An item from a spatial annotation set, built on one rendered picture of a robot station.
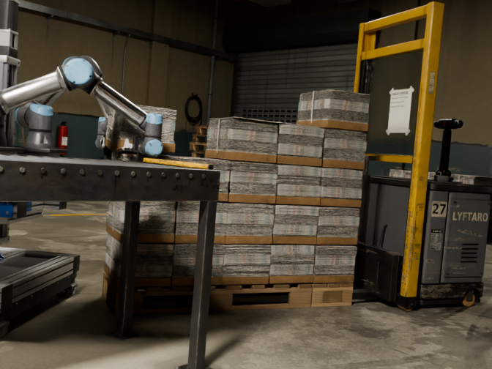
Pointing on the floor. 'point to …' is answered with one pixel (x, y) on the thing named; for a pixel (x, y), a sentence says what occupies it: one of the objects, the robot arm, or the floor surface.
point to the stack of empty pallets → (198, 141)
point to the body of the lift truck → (435, 234)
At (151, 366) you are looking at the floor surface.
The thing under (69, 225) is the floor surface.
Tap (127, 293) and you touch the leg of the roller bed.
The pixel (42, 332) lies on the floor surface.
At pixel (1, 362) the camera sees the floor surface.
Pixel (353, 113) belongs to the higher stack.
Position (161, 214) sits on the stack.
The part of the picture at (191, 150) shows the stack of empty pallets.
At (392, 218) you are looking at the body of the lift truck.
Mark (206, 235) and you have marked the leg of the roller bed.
